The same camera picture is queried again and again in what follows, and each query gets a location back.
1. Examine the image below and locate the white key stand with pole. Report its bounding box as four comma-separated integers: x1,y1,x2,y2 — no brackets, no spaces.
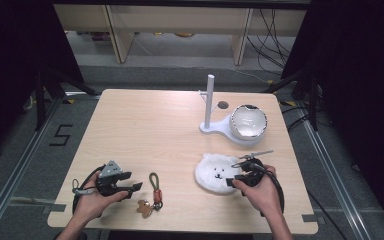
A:
198,74,270,146

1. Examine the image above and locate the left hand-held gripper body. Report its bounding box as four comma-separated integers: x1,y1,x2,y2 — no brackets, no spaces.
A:
94,159,132,198

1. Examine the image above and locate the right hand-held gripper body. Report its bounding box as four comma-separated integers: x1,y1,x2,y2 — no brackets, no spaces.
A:
233,149,275,188

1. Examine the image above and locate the white plush bear pouch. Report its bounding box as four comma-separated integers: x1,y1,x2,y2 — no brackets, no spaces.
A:
194,152,245,195

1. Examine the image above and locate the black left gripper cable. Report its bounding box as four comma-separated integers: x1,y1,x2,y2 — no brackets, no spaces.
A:
71,164,105,214

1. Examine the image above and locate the bundle of black floor cables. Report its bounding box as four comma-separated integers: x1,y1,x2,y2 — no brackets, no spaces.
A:
245,8,298,77

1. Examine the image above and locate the grey cable plug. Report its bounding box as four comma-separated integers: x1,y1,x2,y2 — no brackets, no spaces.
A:
72,178,98,196

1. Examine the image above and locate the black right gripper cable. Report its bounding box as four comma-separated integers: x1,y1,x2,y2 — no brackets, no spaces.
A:
246,161,286,218

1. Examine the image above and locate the light wooden shelf unit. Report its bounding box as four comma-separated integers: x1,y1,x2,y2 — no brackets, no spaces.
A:
53,3,308,66

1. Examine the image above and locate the person's right hand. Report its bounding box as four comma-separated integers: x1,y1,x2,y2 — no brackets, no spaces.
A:
231,164,283,218

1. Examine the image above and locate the grey tape strip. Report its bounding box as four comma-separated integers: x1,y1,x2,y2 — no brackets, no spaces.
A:
301,214,326,225
42,203,67,215

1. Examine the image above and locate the black metal stand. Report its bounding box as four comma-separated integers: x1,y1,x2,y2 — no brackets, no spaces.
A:
262,66,320,132
33,66,98,132

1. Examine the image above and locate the green keychain with bear charm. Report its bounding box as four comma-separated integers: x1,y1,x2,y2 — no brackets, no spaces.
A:
136,172,165,220

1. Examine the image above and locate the black curtain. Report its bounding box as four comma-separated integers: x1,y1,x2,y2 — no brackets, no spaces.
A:
0,0,85,164
280,0,384,239

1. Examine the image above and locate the person's left hand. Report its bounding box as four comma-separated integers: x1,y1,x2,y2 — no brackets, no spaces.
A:
74,171,130,222

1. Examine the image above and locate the thin black floor cable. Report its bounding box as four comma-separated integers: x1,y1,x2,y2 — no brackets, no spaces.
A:
305,186,343,240

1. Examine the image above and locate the white bowl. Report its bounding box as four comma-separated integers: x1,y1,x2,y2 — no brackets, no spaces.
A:
229,104,268,140

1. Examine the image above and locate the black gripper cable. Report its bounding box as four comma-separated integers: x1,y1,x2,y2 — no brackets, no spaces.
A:
71,164,105,214
246,161,286,218

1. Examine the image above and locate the aluminium floor rail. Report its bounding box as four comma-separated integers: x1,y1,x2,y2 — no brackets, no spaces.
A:
294,99,376,240
0,91,101,240

